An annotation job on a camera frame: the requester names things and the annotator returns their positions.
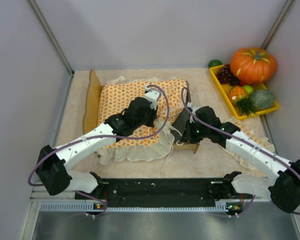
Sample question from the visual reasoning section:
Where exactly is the wooden pet bed frame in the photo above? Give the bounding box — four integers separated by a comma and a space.
83, 69, 199, 165

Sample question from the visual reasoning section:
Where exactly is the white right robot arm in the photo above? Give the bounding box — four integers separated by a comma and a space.
185, 106, 300, 215

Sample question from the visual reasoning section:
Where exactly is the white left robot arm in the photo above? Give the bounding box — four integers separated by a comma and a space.
35, 96, 158, 196

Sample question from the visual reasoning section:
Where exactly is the grey bed base fabric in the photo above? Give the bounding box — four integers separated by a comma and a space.
171, 109, 190, 143

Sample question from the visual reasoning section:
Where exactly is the yellow plastic tray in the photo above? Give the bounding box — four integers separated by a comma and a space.
209, 64, 280, 120

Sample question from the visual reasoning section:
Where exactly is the duck print pillow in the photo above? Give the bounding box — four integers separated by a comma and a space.
223, 117, 275, 171

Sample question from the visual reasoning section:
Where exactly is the orange pineapple toy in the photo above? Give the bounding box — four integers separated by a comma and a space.
227, 86, 256, 117

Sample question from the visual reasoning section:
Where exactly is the dark purple grape bunch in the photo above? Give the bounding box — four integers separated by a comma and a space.
216, 64, 240, 87

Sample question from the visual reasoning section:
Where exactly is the red tomato under pumpkin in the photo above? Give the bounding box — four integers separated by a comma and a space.
240, 80, 247, 86

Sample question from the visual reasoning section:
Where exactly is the dark green lime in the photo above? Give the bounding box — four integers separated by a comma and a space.
208, 59, 222, 68

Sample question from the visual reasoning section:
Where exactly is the green melon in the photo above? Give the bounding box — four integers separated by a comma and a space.
249, 89, 275, 111

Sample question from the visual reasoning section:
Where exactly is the orange pumpkin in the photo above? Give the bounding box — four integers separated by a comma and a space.
230, 47, 278, 85

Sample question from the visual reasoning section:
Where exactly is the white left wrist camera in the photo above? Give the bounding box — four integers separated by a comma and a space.
144, 86, 162, 110

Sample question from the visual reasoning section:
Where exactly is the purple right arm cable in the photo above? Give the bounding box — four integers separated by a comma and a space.
181, 86, 300, 218

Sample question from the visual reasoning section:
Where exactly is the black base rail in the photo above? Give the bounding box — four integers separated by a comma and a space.
90, 177, 252, 208

